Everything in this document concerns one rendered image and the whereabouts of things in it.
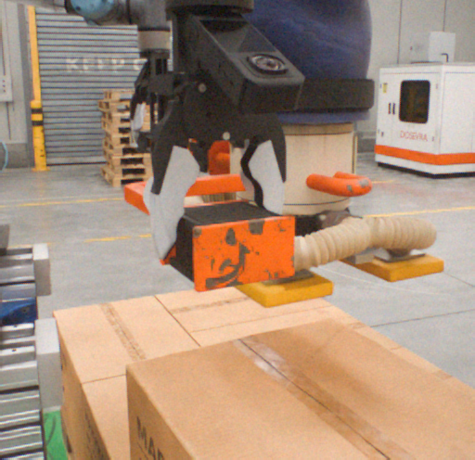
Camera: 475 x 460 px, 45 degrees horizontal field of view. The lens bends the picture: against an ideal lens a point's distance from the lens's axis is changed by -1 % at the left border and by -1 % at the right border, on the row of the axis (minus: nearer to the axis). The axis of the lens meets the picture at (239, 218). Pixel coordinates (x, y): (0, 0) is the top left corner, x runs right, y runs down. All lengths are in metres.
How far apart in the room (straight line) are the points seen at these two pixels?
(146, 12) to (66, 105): 9.19
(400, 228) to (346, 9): 0.28
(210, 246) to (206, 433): 0.38
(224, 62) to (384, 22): 12.33
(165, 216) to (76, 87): 10.08
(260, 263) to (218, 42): 0.17
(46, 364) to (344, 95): 0.57
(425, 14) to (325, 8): 12.54
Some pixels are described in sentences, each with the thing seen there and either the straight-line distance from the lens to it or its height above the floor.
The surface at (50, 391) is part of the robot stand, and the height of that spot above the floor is 0.93.
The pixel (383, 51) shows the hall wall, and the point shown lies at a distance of 12.68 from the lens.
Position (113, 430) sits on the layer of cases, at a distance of 1.53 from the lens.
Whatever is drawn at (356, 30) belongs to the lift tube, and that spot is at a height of 1.44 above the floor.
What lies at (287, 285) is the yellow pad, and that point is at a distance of 0.70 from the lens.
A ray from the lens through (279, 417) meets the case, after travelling 0.79.
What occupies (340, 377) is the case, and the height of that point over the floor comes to 0.95.
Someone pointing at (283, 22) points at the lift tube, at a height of 1.45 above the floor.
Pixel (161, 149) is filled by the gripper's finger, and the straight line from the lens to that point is 0.44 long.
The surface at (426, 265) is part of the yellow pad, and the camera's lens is 0.82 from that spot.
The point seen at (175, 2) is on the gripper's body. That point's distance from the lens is 0.46.
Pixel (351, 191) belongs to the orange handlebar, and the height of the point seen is 1.24.
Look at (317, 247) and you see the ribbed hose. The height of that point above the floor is 1.19.
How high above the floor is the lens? 1.37
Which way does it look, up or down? 13 degrees down
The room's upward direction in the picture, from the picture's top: straight up
